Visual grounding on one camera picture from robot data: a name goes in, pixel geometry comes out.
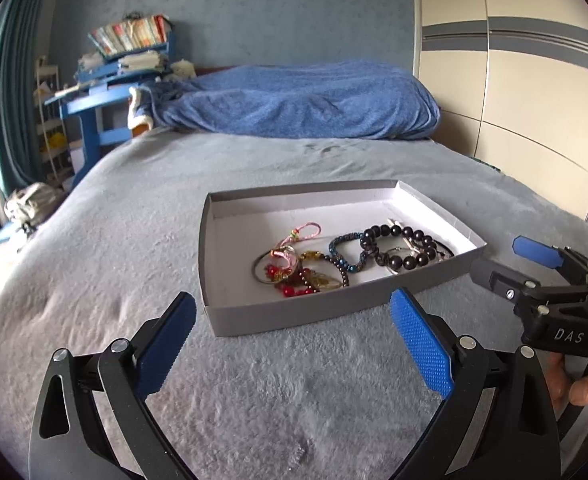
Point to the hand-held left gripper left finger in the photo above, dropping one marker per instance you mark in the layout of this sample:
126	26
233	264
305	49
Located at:
166	355

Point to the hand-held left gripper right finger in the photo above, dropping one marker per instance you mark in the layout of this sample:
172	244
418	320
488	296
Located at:
424	350

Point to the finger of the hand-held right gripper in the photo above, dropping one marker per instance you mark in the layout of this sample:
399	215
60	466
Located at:
496	280
536	251

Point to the grey cardboard box tray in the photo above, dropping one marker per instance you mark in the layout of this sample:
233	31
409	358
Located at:
234	270

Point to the red bead gold jewelry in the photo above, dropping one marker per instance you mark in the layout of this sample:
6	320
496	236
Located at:
294	285

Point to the grey bed blanket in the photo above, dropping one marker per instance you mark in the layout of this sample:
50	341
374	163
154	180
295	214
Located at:
124	240

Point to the cream wardrobe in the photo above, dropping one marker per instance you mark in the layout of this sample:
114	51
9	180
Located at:
524	85

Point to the grey bag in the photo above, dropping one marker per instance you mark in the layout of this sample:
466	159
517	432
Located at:
29	205

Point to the white cloth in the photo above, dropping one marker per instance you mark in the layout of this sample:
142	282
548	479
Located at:
135	110

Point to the white shelf rack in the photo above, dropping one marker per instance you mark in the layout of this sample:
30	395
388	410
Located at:
51	125

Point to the blue wooden desk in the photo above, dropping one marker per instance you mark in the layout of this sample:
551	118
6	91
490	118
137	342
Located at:
91	105

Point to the blue pillow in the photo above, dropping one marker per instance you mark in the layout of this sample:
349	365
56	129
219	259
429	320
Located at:
294	100

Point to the teal curtain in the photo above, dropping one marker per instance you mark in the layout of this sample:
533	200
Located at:
14	110

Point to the stack of papers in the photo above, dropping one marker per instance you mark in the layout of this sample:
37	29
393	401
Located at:
139	62

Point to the row of books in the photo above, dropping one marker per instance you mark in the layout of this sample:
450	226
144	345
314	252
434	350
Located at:
129	35

